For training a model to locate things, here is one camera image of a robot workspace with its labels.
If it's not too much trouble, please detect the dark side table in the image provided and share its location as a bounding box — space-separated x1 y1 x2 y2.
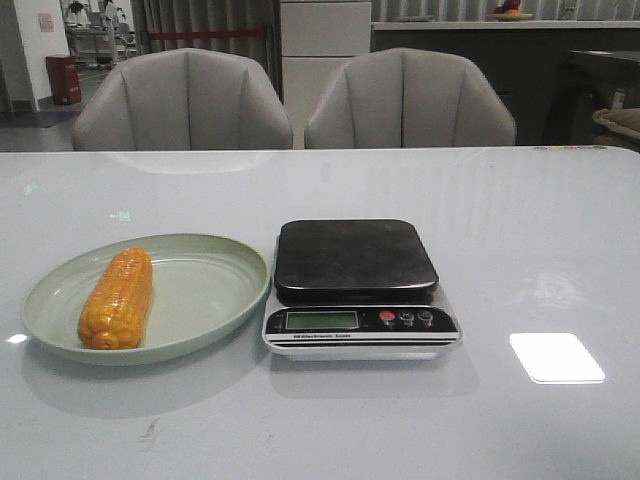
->
542 50 639 145

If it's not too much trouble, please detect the left grey chair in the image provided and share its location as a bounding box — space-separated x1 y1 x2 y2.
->
71 48 293 151

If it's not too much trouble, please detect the white drawer cabinet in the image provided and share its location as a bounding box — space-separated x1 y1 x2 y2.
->
279 1 372 104

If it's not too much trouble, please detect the digital kitchen scale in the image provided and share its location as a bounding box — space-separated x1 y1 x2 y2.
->
262 219 463 361

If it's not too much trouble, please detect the red box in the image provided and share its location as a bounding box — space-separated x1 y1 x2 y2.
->
45 54 82 105

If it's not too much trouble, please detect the grey chair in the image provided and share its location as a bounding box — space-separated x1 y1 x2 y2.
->
304 48 517 149
71 48 293 151

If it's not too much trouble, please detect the pale green plate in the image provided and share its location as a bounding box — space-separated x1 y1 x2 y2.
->
22 234 270 366

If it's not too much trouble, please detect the coloured sticker strip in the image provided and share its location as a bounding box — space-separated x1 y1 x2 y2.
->
532 145 608 151

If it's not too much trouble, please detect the fruit bowl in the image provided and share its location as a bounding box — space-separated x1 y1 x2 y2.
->
490 0 533 22

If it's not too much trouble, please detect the yellow corn cob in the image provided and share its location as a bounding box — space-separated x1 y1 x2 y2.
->
77 248 153 350

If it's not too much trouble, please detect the dark counter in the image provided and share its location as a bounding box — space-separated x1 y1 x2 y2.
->
371 20 639 145

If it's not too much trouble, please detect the right grey chair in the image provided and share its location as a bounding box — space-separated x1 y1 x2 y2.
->
304 48 517 149

